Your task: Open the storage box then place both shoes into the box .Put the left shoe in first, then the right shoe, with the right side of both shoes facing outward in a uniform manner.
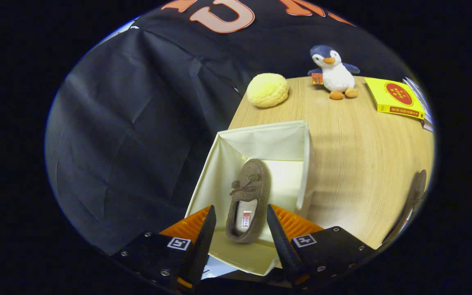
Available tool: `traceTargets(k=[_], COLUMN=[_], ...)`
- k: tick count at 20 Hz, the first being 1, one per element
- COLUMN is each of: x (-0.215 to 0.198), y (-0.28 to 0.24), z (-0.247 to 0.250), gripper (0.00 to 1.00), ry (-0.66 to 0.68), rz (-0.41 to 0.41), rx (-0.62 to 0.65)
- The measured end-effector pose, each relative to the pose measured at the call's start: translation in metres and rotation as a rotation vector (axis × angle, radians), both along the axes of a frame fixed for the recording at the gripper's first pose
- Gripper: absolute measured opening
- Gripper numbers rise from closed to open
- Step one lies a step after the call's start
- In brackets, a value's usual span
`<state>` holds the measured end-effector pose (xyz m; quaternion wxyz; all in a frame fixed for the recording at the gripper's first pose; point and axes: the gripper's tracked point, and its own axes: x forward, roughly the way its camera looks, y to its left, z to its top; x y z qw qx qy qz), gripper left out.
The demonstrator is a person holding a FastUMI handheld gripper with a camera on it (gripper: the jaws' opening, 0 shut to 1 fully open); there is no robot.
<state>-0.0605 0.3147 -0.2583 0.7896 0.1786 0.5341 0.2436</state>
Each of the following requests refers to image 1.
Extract cream fabric storage box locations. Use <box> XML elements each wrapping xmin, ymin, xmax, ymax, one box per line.
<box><xmin>185</xmin><ymin>120</ymin><xmax>315</xmax><ymax>276</ymax></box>

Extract plush penguin toy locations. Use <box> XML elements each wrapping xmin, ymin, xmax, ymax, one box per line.
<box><xmin>307</xmin><ymin>45</ymin><xmax>361</xmax><ymax>100</ymax></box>

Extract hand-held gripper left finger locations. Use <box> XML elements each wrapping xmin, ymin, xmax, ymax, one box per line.
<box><xmin>111</xmin><ymin>205</ymin><xmax>217</xmax><ymax>292</ymax></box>

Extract black backdrop cloth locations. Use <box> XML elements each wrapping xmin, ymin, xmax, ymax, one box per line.
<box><xmin>45</xmin><ymin>0</ymin><xmax>417</xmax><ymax>256</ymax></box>

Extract yellow bread-shaped plush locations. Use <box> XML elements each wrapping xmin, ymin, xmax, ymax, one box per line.
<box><xmin>246</xmin><ymin>73</ymin><xmax>290</xmax><ymax>109</ymax></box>

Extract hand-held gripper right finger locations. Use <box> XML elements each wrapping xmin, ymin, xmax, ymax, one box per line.
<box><xmin>266</xmin><ymin>204</ymin><xmax>378</xmax><ymax>289</ymax></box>

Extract brown fuzzy shoe with bow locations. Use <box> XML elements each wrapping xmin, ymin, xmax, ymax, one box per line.
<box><xmin>225</xmin><ymin>159</ymin><xmax>271</xmax><ymax>244</ymax></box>
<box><xmin>383</xmin><ymin>170</ymin><xmax>428</xmax><ymax>245</ymax></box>

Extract yellow book with red circle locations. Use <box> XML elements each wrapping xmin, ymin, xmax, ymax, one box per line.
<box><xmin>364</xmin><ymin>77</ymin><xmax>425</xmax><ymax>120</ymax></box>

